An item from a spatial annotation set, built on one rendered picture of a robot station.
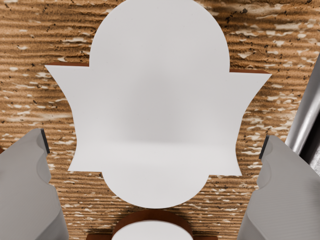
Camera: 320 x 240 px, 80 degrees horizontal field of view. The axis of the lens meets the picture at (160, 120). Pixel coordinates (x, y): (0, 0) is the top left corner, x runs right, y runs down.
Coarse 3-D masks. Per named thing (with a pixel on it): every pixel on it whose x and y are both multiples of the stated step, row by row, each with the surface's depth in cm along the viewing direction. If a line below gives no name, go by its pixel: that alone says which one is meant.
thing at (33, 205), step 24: (24, 144) 9; (0, 168) 8; (24, 168) 8; (48, 168) 9; (0, 192) 7; (24, 192) 7; (48, 192) 7; (0, 216) 6; (24, 216) 6; (48, 216) 6
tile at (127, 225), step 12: (132, 216) 17; (144, 216) 16; (156, 216) 16; (168, 216) 17; (120, 228) 17; (132, 228) 16; (144, 228) 16; (156, 228) 16; (168, 228) 16; (180, 228) 16
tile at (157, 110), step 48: (144, 0) 9; (192, 0) 9; (96, 48) 10; (144, 48) 10; (192, 48) 10; (96, 96) 11; (144, 96) 11; (192, 96) 11; (240, 96) 11; (96, 144) 13; (144, 144) 13; (192, 144) 13; (144, 192) 14; (192, 192) 15
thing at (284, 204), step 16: (272, 144) 10; (272, 160) 9; (288, 160) 9; (272, 176) 8; (288, 176) 8; (304, 176) 8; (256, 192) 7; (272, 192) 7; (288, 192) 7; (304, 192) 7; (256, 208) 7; (272, 208) 7; (288, 208) 7; (304, 208) 7; (256, 224) 6; (272, 224) 6; (288, 224) 6; (304, 224) 6
